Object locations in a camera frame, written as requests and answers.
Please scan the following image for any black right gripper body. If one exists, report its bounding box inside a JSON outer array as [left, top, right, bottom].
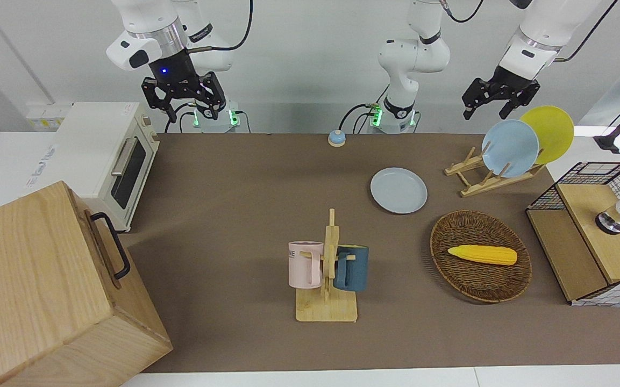
[[148, 48, 211, 101]]

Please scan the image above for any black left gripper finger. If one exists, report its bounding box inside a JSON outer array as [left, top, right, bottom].
[[461, 92, 486, 120], [499, 95, 530, 120]]

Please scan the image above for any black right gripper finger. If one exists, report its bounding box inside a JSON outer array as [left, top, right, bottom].
[[142, 78, 177, 123], [196, 71, 228, 120]]

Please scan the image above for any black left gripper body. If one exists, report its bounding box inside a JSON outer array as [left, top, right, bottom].
[[474, 66, 540, 103]]

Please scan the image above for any gray plate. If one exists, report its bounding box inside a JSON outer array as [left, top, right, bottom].
[[370, 167, 428, 214]]

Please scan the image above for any light blue plate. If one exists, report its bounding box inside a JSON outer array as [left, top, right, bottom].
[[482, 119, 540, 178]]

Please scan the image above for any yellow plate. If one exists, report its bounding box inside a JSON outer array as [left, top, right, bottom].
[[520, 106, 575, 165]]

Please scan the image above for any wooden plate rack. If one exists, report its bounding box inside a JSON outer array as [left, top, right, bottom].
[[445, 141, 547, 198]]

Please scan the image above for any white toaster oven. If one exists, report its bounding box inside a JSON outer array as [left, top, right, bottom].
[[25, 102, 160, 233]]

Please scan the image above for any brown table mat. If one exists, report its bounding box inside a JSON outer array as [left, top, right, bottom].
[[122, 133, 620, 373]]

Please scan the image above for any yellow corn cob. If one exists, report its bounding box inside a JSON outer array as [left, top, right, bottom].
[[447, 245, 518, 266]]

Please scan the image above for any brown wicker basket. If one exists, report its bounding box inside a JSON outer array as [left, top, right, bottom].
[[430, 210, 533, 304]]

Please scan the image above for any pink mug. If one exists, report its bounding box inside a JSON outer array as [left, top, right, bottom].
[[288, 241, 324, 289]]

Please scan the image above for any dark blue mug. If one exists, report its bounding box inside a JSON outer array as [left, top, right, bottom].
[[333, 245, 369, 292]]

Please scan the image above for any wooden cabinet box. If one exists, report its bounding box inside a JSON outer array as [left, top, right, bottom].
[[0, 181, 174, 387]]

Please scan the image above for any wooden mug tree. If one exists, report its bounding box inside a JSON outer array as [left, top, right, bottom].
[[295, 209, 358, 323]]

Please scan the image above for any black cable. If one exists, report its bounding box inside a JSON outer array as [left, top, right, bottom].
[[553, 0, 619, 63], [165, 102, 197, 134], [187, 0, 254, 53], [439, 0, 485, 24], [339, 102, 388, 134]]

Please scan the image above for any white wall socket strip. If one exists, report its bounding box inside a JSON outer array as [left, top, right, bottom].
[[26, 104, 73, 131]]

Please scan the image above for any black cabinet handle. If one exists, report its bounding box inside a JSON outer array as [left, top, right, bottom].
[[90, 212, 131, 280]]

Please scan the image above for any wire grid wooden shelf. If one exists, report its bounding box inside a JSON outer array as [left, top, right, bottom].
[[526, 161, 620, 307]]

